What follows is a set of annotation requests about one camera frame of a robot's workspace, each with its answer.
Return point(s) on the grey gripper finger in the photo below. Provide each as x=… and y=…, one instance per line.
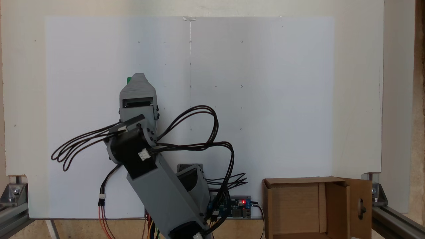
x=156, y=113
x=139, y=87

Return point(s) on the clear tape piece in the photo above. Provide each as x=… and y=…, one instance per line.
x=190, y=19

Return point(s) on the blue circuit board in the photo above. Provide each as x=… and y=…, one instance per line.
x=232, y=207

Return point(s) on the brown cardboard box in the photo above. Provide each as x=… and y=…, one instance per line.
x=298, y=212

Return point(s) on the metal corner bracket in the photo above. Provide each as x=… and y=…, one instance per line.
x=13, y=194
x=378, y=194

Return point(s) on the aluminium frame post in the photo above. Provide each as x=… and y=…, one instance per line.
x=13, y=219
x=398, y=224

